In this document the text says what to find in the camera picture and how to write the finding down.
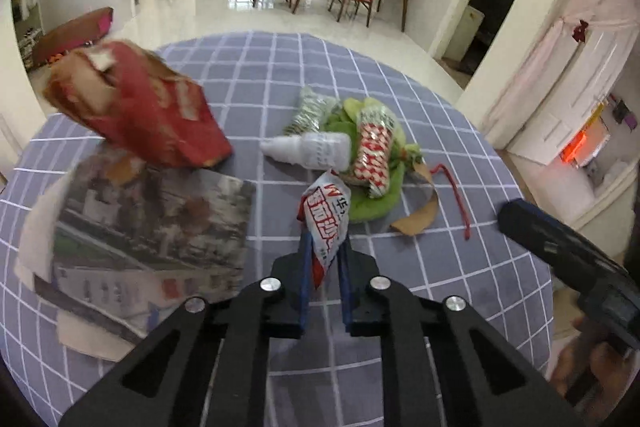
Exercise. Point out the white lace curtain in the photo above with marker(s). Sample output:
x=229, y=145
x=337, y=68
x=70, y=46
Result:
x=540, y=72

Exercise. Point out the white clothes rack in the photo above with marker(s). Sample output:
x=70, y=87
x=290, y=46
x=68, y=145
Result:
x=25, y=7

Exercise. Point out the red white checked wrapper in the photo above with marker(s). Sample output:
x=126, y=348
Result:
x=372, y=152

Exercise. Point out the person's right hand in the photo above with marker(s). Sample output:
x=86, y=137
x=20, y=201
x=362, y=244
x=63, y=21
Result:
x=570, y=362

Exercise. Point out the red white sachet packet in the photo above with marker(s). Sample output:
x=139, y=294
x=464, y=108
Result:
x=327, y=217

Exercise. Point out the red paper bag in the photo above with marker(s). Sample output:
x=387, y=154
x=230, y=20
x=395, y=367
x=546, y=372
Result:
x=150, y=117

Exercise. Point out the white panel door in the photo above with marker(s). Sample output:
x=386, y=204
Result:
x=555, y=132

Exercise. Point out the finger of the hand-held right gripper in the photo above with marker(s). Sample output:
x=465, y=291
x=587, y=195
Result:
x=550, y=239

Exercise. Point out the white appliance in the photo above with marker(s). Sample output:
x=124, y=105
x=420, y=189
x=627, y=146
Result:
x=462, y=34

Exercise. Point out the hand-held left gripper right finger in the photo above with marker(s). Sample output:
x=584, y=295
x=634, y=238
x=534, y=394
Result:
x=345, y=297

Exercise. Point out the orange plastic stool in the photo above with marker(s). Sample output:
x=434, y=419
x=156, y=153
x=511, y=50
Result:
x=574, y=148

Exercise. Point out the small white plastic bottle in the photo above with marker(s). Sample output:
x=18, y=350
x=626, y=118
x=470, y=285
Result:
x=315, y=149

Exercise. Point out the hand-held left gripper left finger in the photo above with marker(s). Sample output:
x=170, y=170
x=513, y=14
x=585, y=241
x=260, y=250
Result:
x=305, y=297

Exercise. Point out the green fruit peel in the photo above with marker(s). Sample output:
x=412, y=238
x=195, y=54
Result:
x=370, y=209

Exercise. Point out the brown upholstered bench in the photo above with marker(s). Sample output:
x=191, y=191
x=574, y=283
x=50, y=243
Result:
x=70, y=34

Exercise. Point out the green white striped wrapper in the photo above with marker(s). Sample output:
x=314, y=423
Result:
x=310, y=112

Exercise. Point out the grey checked tablecloth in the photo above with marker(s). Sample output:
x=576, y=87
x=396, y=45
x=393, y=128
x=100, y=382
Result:
x=450, y=267

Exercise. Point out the dark red bow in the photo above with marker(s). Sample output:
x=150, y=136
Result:
x=580, y=30

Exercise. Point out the printed magazine page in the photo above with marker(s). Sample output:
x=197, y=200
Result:
x=150, y=232

